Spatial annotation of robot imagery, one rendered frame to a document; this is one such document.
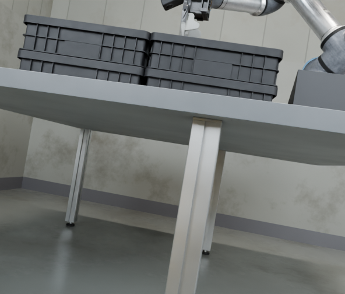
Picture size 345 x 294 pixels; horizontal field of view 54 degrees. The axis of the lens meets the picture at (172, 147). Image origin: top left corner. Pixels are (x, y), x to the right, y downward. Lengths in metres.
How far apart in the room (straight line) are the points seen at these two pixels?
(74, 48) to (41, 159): 2.66
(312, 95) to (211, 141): 0.63
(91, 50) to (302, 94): 0.71
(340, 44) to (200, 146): 0.83
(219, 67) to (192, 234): 0.53
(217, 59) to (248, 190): 2.25
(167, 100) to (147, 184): 2.64
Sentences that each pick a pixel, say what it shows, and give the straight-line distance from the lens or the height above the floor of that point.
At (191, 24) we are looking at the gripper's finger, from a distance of 1.14.
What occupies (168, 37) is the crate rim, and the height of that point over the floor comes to 0.92.
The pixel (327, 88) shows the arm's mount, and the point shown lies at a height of 0.88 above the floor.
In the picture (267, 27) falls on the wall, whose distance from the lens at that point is 3.45.
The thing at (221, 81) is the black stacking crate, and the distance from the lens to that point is 1.01.
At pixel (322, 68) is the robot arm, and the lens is 1.40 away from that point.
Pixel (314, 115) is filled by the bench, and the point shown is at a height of 0.68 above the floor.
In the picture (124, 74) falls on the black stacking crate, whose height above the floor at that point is 0.79.
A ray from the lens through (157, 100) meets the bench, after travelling 0.65.
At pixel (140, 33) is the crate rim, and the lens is 1.06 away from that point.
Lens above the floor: 0.57
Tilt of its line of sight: 2 degrees up
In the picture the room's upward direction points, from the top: 9 degrees clockwise
